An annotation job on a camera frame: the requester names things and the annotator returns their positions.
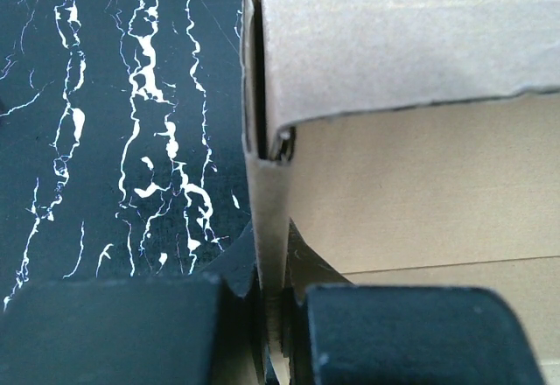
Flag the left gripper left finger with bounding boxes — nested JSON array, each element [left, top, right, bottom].
[[1, 227, 265, 384]]

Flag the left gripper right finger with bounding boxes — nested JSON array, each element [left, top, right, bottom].
[[284, 226, 544, 384]]

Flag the brown cardboard box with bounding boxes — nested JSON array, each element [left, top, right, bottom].
[[240, 0, 559, 384]]

